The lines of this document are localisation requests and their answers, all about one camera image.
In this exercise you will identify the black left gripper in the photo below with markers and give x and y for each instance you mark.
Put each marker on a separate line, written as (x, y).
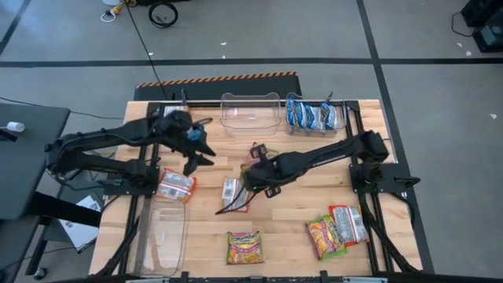
(177, 126)

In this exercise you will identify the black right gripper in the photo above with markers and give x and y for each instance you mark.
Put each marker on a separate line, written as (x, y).
(263, 173)

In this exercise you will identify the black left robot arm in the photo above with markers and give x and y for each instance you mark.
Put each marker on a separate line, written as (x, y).
(110, 135)

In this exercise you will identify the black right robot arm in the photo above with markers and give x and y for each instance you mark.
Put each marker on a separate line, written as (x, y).
(322, 153)

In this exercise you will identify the clear plastic bin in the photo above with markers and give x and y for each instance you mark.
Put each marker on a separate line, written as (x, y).
(251, 118)
(161, 236)
(314, 134)

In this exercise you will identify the black hazard-striped floor mat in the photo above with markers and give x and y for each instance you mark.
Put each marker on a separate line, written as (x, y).
(236, 88)

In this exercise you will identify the silver aluminium extrusion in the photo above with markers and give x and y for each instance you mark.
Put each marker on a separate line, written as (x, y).
(365, 280)
(147, 280)

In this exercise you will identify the white paper sheet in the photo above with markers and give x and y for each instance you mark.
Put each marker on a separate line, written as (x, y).
(78, 232)

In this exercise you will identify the black desk leg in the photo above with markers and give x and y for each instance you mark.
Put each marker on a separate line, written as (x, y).
(63, 208)

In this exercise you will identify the white and yellow plug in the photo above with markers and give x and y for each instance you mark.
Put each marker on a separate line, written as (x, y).
(111, 12)

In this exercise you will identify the dark grey desk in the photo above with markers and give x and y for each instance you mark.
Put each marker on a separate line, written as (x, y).
(27, 169)

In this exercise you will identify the small white device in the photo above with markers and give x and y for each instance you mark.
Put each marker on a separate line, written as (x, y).
(15, 126)

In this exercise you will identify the black equipment box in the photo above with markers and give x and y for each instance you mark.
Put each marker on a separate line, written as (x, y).
(489, 37)
(481, 12)

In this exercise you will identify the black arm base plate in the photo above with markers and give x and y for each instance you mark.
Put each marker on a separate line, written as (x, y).
(125, 190)
(393, 178)

